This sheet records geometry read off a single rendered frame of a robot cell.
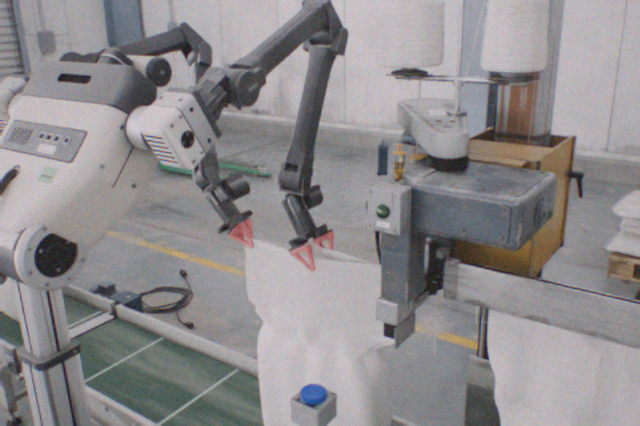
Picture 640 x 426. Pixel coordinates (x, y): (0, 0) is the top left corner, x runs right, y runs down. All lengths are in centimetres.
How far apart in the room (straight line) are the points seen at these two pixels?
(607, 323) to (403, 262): 42
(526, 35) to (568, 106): 508
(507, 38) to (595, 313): 60
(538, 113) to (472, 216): 51
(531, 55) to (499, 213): 40
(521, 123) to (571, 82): 480
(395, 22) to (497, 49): 25
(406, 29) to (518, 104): 36
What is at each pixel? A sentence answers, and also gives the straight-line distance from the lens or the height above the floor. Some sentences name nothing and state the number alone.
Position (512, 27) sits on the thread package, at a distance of 140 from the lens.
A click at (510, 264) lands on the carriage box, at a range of 153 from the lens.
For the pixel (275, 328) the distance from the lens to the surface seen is 174.
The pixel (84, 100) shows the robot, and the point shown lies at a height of 150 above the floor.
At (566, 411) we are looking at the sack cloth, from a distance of 144.
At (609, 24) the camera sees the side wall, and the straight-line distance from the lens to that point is 634.
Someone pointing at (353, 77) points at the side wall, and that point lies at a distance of 742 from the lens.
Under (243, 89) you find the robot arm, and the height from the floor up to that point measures 151.
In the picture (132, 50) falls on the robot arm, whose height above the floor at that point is 157.
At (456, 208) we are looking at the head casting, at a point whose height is 130.
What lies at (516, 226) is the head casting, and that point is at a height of 128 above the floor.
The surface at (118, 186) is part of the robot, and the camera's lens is 132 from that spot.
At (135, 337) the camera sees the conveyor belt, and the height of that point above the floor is 38.
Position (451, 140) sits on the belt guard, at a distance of 131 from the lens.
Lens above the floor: 168
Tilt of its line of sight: 19 degrees down
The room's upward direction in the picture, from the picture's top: 1 degrees counter-clockwise
